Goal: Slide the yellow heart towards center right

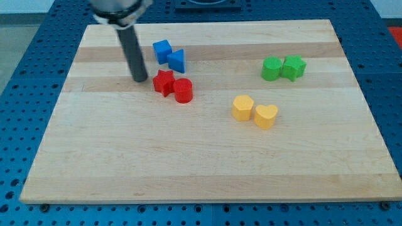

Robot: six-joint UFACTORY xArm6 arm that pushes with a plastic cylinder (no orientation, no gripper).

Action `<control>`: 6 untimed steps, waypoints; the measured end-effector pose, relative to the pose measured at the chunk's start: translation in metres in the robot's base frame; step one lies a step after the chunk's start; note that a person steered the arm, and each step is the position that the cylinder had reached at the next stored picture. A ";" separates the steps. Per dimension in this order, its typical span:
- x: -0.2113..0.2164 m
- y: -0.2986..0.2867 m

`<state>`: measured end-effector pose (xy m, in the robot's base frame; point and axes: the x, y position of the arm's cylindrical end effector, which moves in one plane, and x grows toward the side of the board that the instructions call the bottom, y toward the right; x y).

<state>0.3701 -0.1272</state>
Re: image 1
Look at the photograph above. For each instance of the blue triangle block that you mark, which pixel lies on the blue triangle block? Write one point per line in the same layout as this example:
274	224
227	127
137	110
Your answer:
176	61

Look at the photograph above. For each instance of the green cylinder block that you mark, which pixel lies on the green cylinder block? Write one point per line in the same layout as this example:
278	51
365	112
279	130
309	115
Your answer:
271	68

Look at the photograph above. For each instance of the yellow heart block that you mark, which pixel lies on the yellow heart block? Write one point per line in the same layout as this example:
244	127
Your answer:
265	116

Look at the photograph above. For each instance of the blue cube block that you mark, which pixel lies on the blue cube block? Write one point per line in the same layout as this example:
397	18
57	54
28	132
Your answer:
162	50

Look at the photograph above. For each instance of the red cylinder block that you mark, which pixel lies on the red cylinder block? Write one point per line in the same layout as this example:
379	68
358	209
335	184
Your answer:
183	90

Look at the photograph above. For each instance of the wooden board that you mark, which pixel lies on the wooden board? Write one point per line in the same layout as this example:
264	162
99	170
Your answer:
112	140

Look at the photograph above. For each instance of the green star block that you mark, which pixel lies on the green star block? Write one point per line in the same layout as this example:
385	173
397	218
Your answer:
293	67

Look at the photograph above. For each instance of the yellow hexagon block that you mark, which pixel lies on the yellow hexagon block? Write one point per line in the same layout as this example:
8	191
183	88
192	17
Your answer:
242	107

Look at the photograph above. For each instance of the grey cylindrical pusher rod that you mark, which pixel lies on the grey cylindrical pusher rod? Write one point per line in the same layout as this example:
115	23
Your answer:
132	52

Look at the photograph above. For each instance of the red star block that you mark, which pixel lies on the red star block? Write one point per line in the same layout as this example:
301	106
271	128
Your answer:
163	82

